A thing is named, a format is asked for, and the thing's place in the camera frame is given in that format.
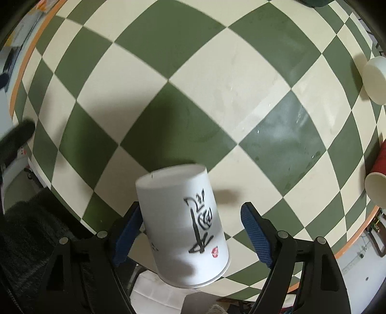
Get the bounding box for plain white cup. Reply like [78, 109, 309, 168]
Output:
[361, 56, 386, 106]

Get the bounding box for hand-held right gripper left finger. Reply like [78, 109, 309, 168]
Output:
[39, 201, 144, 314]

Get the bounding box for white and yellow box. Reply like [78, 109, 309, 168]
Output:
[4, 0, 53, 50]

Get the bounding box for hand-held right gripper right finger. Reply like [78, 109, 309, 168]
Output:
[240, 202, 352, 314]

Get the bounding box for dark green object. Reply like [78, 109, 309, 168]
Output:
[302, 0, 333, 8]

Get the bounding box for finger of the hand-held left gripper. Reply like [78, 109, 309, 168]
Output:
[0, 119, 37, 170]

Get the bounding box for red paper cup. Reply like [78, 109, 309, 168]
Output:
[364, 138, 386, 209]

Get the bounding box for dark knit clothing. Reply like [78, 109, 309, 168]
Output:
[0, 190, 91, 314]

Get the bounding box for white cup with black print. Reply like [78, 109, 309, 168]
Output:
[135, 164, 231, 288]

